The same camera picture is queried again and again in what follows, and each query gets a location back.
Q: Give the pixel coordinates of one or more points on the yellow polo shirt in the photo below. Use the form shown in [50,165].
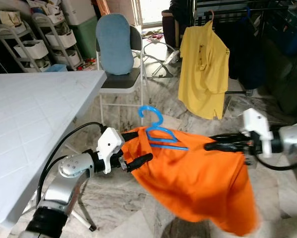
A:
[203,74]

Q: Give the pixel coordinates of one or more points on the green white storage drawers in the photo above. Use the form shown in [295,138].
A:
[86,39]

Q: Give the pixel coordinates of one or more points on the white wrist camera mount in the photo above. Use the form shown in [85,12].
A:
[110,146]
[255,126]

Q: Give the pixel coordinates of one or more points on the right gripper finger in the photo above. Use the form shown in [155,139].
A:
[230,138]
[225,147]

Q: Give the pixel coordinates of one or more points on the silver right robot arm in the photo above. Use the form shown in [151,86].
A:
[292,139]

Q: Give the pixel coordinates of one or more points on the blue plastic clothes hanger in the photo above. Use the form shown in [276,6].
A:
[158,113]
[247,12]

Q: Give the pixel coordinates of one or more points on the colourful floor clutter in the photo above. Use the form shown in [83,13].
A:
[153,34]

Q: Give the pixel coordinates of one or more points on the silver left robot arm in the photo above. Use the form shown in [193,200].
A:
[71,166]

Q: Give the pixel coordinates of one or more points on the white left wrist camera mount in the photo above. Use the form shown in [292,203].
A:
[110,146]

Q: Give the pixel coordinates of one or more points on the pink plastic clothes hanger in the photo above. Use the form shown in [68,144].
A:
[211,18]

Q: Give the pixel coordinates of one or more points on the navy blue garment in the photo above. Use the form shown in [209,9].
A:
[243,54]

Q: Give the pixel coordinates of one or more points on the white rolling shelf trolley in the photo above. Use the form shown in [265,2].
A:
[29,49]
[61,39]

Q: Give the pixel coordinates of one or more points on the blue oval cushion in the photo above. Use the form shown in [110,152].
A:
[113,44]

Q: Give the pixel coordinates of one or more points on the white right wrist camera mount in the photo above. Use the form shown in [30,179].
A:
[255,126]

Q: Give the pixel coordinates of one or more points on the blue plastic bin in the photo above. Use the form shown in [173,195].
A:
[54,68]

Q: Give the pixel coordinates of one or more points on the orange shirt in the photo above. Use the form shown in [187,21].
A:
[203,183]

